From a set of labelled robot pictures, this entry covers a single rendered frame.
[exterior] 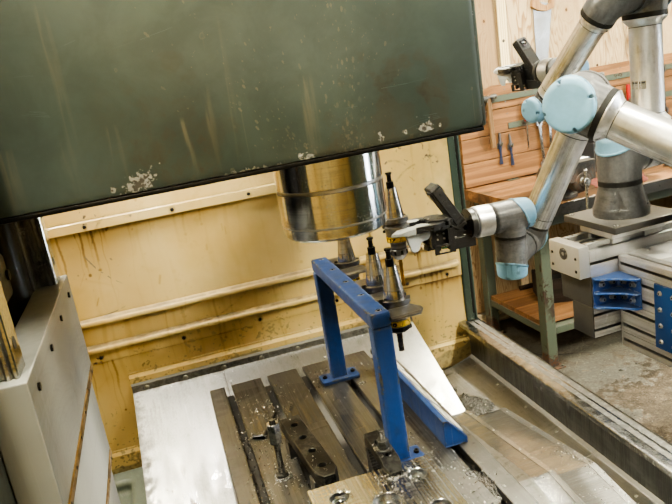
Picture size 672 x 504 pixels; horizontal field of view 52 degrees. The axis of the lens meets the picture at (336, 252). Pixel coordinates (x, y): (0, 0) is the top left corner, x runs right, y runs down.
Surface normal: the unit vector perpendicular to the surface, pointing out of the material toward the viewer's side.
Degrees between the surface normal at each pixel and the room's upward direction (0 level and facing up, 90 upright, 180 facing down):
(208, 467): 24
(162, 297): 90
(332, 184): 90
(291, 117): 90
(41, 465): 90
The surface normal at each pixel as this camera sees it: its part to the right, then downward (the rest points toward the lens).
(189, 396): -0.03, -0.78
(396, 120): 0.27, 0.22
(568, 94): -0.64, 0.23
